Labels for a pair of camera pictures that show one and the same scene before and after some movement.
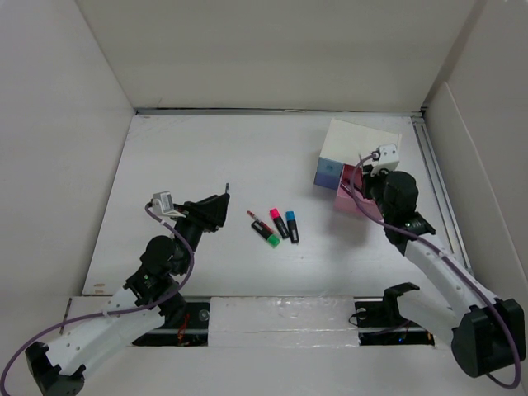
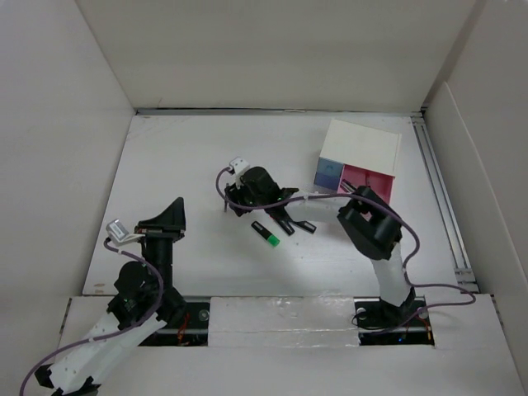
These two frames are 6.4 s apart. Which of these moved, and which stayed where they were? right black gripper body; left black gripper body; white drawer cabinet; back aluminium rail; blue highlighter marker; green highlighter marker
Moved: blue highlighter marker; left black gripper body; right black gripper body
Stayed: white drawer cabinet; green highlighter marker; back aluminium rail
